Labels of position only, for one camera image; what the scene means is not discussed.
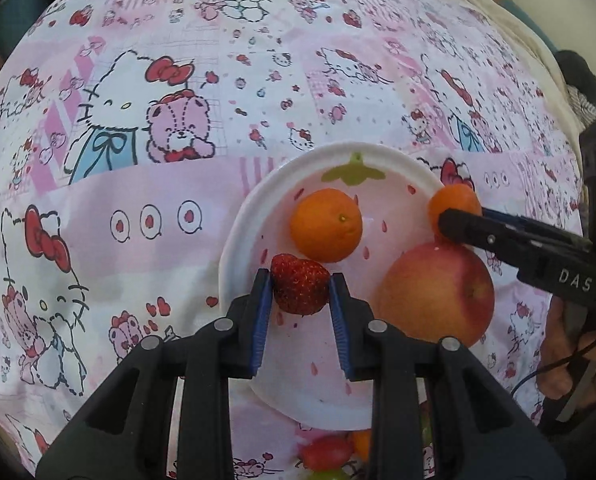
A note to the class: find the black white striped cloth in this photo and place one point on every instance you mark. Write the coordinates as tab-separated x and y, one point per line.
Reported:
585	105

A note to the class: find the small orange tangerine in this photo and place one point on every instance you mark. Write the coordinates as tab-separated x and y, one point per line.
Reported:
453	200

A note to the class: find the person's right hand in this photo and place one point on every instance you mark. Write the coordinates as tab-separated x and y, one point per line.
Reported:
555	360

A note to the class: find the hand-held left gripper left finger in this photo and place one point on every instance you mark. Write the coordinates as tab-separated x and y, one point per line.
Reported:
263	320

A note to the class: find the red strawberry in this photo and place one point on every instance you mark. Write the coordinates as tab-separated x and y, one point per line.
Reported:
298	285

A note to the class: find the pink cartoon printed blanket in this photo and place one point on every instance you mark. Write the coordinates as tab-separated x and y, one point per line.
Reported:
177	160

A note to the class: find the red yellow apple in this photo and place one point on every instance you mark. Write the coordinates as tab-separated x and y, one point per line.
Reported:
433	290

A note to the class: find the large orange tangerine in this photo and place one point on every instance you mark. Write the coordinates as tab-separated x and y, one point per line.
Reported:
325	225

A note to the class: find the cream blanket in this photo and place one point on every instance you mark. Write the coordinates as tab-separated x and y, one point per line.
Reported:
503	25

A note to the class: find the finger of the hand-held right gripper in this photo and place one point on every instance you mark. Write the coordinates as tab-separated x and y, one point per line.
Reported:
508	219
468	230

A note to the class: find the black clothing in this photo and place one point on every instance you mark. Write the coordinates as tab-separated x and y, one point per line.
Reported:
578	72

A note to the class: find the white strawberry-print plate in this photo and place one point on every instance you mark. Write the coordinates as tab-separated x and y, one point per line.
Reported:
298	360

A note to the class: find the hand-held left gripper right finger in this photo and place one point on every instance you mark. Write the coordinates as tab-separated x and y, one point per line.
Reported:
339	330

